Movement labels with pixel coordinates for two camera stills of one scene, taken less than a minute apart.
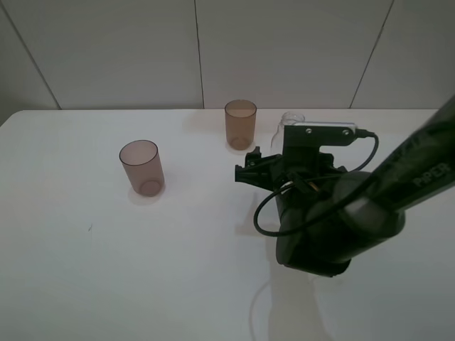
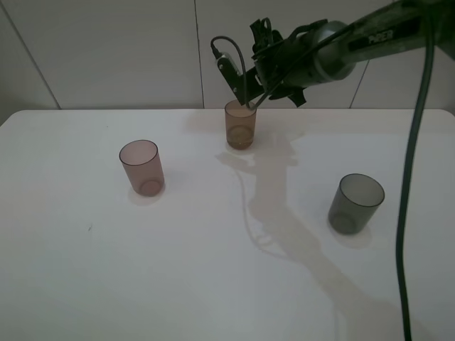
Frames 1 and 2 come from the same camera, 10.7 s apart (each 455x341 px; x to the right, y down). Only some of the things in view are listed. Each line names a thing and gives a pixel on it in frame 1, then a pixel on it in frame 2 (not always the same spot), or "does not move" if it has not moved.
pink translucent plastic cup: (144, 166) does not move
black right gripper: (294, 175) -> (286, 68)
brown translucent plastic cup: (239, 121) does not move
